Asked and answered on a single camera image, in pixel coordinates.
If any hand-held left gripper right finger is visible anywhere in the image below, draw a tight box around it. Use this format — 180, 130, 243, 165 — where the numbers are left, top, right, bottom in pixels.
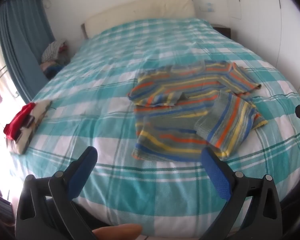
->
199, 147, 283, 240

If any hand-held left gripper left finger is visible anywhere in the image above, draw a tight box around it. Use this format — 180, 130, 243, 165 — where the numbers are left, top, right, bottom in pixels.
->
15, 145, 100, 240

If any striped knit sweater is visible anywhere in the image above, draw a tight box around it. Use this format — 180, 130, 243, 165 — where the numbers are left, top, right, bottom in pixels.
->
128, 60, 268, 161

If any pile of crumpled clothes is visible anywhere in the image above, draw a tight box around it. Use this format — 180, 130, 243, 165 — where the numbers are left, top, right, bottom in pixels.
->
39, 39, 71, 78

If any person's left hand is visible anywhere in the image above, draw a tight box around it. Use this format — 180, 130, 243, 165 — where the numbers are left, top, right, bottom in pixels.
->
93, 224, 143, 240

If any red cloth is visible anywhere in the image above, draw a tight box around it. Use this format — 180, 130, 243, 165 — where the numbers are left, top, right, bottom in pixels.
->
3, 102, 36, 140

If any bed with teal plaid cover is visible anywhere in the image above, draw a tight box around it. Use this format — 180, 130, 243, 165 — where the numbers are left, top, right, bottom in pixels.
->
9, 17, 300, 238

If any white wardrobe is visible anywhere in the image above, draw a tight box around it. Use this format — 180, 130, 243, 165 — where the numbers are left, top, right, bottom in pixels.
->
224, 0, 300, 110

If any dark nightstand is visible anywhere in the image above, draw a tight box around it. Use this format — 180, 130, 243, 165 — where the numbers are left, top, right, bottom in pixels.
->
211, 24, 232, 39

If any blue curtain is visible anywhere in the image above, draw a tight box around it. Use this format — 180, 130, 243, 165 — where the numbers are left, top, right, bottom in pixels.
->
0, 0, 56, 103

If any cream padded headboard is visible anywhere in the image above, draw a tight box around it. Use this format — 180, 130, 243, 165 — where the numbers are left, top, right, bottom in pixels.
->
81, 0, 196, 39

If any wall socket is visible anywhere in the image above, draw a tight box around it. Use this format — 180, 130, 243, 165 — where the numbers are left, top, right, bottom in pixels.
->
199, 2, 215, 12

